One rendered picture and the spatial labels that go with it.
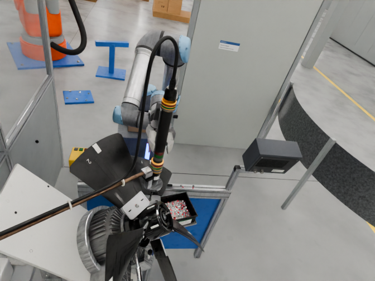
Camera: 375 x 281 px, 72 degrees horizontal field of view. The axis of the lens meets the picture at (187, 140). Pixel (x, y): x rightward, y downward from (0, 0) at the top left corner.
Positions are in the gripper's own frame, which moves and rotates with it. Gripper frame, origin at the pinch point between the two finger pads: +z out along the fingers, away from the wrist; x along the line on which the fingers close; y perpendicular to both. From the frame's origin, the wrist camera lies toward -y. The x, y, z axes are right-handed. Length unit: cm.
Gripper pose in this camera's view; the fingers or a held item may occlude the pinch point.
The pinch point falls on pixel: (160, 148)
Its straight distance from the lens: 81.1
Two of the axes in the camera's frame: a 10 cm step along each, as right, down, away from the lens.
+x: -9.7, -1.1, -2.0
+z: 0.9, 6.4, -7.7
